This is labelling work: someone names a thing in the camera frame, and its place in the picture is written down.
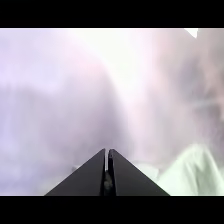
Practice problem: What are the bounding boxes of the white pants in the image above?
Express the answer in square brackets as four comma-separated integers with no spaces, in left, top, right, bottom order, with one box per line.
[132,143,224,196]

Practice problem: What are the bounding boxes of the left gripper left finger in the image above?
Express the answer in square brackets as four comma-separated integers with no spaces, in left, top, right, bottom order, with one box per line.
[44,148,107,196]

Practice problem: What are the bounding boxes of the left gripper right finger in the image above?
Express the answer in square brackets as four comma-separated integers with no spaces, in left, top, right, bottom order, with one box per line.
[107,148,171,196]

